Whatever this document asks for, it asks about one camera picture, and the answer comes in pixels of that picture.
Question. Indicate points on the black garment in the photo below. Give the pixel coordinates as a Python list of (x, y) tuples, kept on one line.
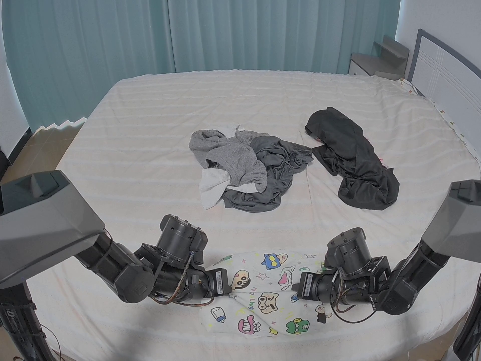
[(353, 152)]

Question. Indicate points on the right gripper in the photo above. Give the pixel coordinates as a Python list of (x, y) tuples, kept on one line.
[(313, 286)]

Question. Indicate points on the grey bedside table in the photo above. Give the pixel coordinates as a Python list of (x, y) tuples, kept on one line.
[(366, 64)]

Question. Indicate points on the bed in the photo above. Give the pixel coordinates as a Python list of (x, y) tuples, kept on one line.
[(150, 145)]

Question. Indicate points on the blue-green curtain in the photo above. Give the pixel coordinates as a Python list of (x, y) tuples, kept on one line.
[(86, 43), (282, 21)]

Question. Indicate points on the pink garment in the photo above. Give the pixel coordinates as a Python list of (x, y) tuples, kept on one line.
[(383, 162)]

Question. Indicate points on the pile of clothes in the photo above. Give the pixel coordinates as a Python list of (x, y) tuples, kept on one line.
[(240, 164)]

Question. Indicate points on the white printed pyjama top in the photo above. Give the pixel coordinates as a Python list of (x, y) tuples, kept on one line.
[(263, 299)]

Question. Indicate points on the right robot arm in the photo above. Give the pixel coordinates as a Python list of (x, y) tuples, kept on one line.
[(447, 228)]

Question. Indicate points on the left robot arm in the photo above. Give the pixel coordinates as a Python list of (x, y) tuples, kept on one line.
[(49, 220)]

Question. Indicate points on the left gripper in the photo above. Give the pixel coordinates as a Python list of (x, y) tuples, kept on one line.
[(214, 282)]

